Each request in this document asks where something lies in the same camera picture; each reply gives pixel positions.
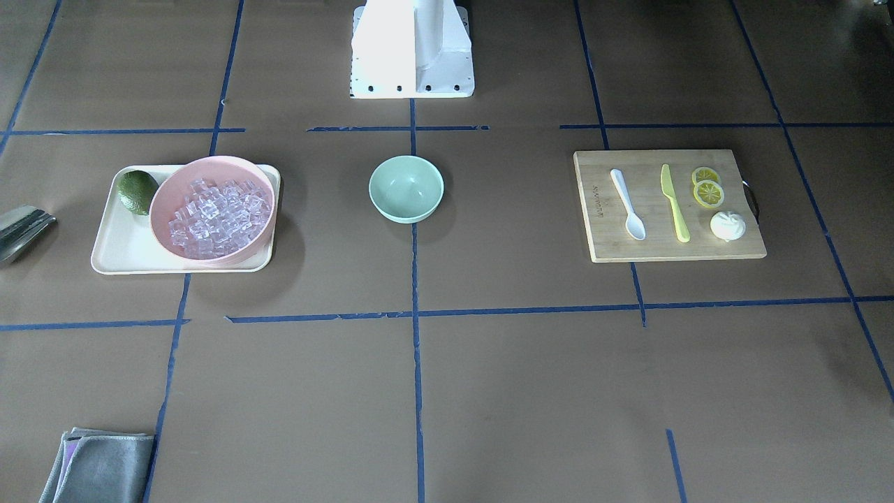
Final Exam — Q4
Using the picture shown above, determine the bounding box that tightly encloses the white plastic spoon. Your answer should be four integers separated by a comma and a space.
610, 168, 646, 241

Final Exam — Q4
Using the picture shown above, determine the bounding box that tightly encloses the mint green bowl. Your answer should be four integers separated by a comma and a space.
368, 155, 445, 225

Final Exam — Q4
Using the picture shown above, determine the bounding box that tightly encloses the pink bowl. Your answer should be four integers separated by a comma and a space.
148, 156, 280, 270

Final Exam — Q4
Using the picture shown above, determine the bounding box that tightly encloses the steel ice scoop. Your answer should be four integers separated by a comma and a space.
1, 205, 57, 268

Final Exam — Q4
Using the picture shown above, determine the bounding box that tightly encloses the yellow-green plastic knife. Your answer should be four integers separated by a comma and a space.
660, 163, 691, 243

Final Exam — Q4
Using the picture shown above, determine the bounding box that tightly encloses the bamboo cutting board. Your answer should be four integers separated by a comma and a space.
573, 150, 767, 263

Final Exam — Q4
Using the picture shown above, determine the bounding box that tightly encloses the upper lemon slice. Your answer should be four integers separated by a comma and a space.
691, 166, 721, 185

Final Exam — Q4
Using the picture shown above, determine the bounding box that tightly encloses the lemon slice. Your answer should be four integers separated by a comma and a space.
691, 166, 721, 185
693, 180, 725, 209

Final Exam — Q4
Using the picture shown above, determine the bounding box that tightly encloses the lower lemon slice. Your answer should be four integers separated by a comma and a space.
693, 180, 725, 209

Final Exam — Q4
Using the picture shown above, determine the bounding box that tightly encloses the white steamed bun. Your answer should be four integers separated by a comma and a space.
710, 211, 747, 242

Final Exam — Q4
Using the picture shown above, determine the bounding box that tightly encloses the beige plastic tray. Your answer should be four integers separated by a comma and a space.
91, 163, 276, 276

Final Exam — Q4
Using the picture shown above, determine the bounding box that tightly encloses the folded grey cloth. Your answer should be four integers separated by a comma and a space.
38, 427, 154, 502

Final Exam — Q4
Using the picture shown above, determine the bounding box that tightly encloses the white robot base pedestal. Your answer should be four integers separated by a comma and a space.
349, 1, 476, 99

